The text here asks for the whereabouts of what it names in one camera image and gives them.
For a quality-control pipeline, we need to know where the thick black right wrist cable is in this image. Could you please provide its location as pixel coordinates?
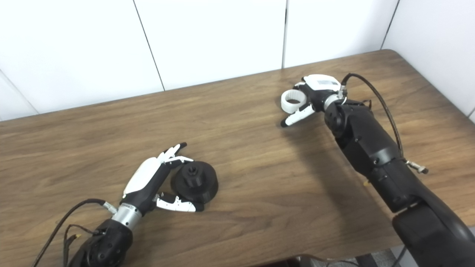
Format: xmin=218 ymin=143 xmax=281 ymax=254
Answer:
xmin=341 ymin=73 xmax=429 ymax=175

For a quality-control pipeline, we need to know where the white plastic ring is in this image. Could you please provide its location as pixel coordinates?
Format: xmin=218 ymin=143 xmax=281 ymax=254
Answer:
xmin=281 ymin=89 xmax=308 ymax=114

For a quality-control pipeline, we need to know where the thin arm wire bundle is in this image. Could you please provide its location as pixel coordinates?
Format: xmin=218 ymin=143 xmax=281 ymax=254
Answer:
xmin=349 ymin=98 xmax=372 ymax=110
xmin=62 ymin=224 xmax=101 ymax=267

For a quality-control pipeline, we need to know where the thick black left wrist cable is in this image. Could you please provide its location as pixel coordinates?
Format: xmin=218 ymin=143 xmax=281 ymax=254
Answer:
xmin=32 ymin=199 xmax=118 ymax=267

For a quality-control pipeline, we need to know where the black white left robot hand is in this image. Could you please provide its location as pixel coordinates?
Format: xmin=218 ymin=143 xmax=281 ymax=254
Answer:
xmin=121 ymin=142 xmax=204 ymax=216

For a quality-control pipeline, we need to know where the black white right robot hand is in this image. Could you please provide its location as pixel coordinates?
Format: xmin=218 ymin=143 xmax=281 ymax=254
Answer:
xmin=280 ymin=74 xmax=344 ymax=128

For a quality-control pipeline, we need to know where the thick black wrist cable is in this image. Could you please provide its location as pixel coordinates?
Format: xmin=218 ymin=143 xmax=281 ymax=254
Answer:
xmin=32 ymin=199 xmax=118 ymax=267
xmin=341 ymin=73 xmax=429 ymax=175

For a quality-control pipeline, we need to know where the thin right arm wire bundle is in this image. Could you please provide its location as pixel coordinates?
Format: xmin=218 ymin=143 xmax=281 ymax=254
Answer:
xmin=349 ymin=98 xmax=372 ymax=110

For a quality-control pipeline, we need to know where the round black stepped part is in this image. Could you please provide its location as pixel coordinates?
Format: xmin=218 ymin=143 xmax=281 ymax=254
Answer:
xmin=171 ymin=161 xmax=219 ymax=204

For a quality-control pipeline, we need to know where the thin left arm wire bundle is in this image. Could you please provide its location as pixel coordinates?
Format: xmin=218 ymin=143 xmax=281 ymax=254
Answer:
xmin=62 ymin=224 xmax=101 ymax=267

